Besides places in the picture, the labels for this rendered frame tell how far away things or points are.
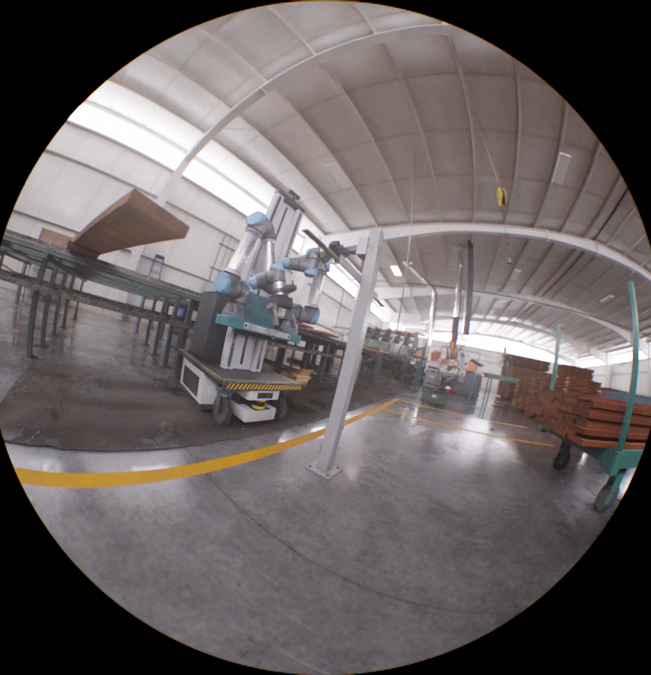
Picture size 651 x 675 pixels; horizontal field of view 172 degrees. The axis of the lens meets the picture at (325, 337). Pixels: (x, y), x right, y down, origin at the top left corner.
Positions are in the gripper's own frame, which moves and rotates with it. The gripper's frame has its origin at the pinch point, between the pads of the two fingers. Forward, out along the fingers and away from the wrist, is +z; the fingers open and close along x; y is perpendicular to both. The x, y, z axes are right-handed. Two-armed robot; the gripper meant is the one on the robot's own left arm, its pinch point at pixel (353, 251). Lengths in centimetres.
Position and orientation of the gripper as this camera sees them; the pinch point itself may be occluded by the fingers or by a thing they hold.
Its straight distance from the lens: 123.5
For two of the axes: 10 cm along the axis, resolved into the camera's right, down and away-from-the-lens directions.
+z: 8.3, 1.6, -5.3
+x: 3.1, 6.6, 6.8
